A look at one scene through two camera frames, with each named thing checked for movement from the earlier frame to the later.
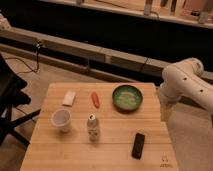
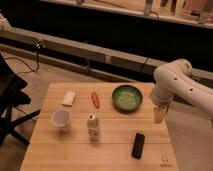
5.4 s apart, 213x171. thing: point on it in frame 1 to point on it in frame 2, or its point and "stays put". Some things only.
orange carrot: x=95 y=99 stays put
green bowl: x=127 y=99 stays put
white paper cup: x=62 y=118 stays put
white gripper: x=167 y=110 to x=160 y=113
